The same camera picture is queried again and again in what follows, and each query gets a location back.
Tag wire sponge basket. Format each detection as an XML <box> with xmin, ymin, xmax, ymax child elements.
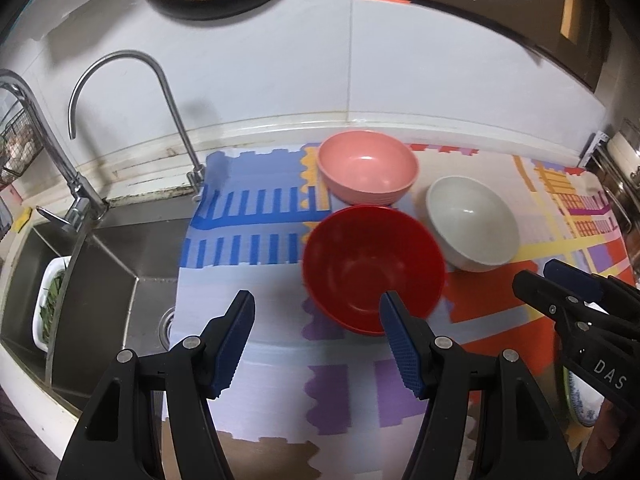
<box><xmin>0</xmin><ymin>102</ymin><xmax>42</xmax><ymax>188</ymax></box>

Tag cream bowl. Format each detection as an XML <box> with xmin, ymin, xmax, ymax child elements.
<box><xmin>424</xmin><ymin>176</ymin><xmax>520</xmax><ymax>273</ymax></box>

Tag blue patterned plate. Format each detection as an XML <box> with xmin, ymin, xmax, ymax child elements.
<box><xmin>563</xmin><ymin>368</ymin><xmax>604</xmax><ymax>428</ymax></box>

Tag white tray with greens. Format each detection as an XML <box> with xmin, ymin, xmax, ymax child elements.
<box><xmin>32</xmin><ymin>256</ymin><xmax>72</xmax><ymax>353</ymax></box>

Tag pink bowl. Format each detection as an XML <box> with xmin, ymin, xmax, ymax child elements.
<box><xmin>317</xmin><ymin>130</ymin><xmax>420</xmax><ymax>206</ymax></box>

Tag colourful patchwork mat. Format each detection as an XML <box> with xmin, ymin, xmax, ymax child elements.
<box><xmin>167</xmin><ymin>145</ymin><xmax>632</xmax><ymax>479</ymax></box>

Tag thin gooseneck faucet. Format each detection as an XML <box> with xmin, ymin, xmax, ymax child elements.
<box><xmin>66</xmin><ymin>50</ymin><xmax>205</xmax><ymax>198</ymax></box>

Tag metal pot rack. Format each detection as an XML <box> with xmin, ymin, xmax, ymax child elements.
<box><xmin>579</xmin><ymin>118</ymin><xmax>639</xmax><ymax>235</ymax></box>

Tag stainless steel sink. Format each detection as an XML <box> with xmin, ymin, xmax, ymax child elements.
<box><xmin>1</xmin><ymin>197</ymin><xmax>194</xmax><ymax>413</ymax></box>

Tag red and black bowl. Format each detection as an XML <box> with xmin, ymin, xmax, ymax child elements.
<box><xmin>302</xmin><ymin>205</ymin><xmax>446</xmax><ymax>336</ymax></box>

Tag person's hand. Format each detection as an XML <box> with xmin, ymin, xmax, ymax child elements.
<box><xmin>582</xmin><ymin>400</ymin><xmax>625</xmax><ymax>474</ymax></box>

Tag tall chrome faucet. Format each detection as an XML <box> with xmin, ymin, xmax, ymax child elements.
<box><xmin>0</xmin><ymin>68</ymin><xmax>108</xmax><ymax>233</ymax></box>

